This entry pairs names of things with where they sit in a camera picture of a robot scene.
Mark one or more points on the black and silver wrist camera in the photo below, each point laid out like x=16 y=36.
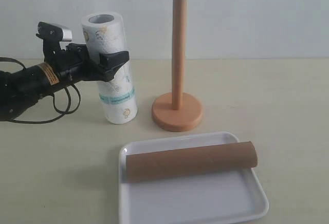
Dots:
x=54 y=32

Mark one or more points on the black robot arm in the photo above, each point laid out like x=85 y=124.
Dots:
x=23 y=89

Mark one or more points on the brown cardboard tube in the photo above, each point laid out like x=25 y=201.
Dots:
x=190 y=161

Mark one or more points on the white rectangular plastic tray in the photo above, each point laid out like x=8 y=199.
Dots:
x=228 y=197

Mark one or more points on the printed white paper towel roll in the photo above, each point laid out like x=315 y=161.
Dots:
x=104 y=33

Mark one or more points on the wooden paper towel holder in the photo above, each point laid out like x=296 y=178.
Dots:
x=178 y=111

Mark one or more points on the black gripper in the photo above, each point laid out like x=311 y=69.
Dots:
x=73 y=63

